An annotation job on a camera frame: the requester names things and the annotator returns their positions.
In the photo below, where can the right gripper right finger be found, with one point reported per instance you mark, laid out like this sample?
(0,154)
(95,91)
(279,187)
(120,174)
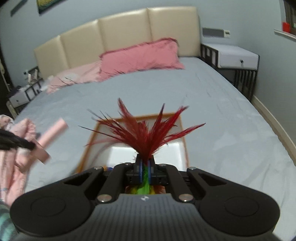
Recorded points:
(151,170)

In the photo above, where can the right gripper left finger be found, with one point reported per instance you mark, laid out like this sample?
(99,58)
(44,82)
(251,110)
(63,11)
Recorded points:
(139,169)

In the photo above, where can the colourful feather shuttlecock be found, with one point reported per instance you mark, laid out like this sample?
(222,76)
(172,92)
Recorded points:
(144,140)

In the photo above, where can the pink tube box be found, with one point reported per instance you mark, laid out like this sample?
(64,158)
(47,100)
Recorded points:
(39,152)

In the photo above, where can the orange rimmed white box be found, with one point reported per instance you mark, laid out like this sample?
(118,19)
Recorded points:
(174,152)

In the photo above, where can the pink crumpled blanket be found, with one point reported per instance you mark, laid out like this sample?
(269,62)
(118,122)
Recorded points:
(13,181)

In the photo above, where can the white left nightstand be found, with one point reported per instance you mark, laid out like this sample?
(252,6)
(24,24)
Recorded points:
(21,96)

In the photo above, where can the white nightstand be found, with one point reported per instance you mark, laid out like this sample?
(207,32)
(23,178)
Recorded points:
(21,96)
(244,63)

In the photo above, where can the teal striped sleeve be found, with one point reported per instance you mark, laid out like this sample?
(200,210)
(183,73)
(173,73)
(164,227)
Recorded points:
(8,231)

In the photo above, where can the grey bed sheet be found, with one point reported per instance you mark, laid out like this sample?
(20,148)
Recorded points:
(233,140)

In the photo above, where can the light pink pillow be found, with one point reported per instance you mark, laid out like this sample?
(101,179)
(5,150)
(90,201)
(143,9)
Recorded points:
(78,75)

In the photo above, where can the beige padded headboard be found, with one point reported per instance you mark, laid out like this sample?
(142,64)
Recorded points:
(84,44)

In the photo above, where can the white right nightstand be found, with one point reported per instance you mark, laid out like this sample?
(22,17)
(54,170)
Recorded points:
(244,63)

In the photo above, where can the red cup on sill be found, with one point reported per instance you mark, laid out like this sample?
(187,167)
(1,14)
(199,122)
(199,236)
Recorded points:
(286,27)

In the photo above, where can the framed wall picture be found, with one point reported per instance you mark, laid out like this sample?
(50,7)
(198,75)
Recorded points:
(44,5)

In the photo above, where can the wall air conditioner panel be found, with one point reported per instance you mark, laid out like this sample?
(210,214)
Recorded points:
(217,33)

